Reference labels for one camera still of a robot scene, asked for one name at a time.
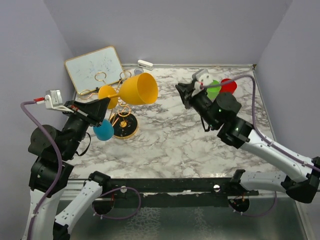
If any whiteboard with wooden frame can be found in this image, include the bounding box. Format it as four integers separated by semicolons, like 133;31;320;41
64;46;123;96

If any orange wine glass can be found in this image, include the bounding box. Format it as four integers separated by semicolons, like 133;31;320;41
98;72;159;109

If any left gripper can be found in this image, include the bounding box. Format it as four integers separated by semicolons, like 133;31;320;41
63;95;112;158

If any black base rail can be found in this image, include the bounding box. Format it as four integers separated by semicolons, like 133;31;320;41
88;171;259;209

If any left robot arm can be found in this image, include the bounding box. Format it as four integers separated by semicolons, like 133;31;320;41
20;95;111;240

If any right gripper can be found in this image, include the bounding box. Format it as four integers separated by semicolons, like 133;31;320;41
175;83;219;130

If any gold wire glass rack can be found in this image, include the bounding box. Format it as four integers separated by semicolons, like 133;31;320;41
78;70;138;139

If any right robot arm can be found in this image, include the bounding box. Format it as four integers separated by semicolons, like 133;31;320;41
175;82;320;204

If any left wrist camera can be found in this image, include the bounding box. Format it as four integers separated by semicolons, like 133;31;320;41
34;89;74;113

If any red wine glass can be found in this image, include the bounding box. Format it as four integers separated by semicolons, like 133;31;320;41
219;81;238;94

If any green wine glass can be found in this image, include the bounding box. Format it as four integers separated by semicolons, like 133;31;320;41
206;80;222;102

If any white whiteboard eraser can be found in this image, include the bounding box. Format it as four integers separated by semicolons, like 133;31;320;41
137;59;154;71

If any blue wine glass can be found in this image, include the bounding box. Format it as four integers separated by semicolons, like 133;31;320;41
93;119;114;141

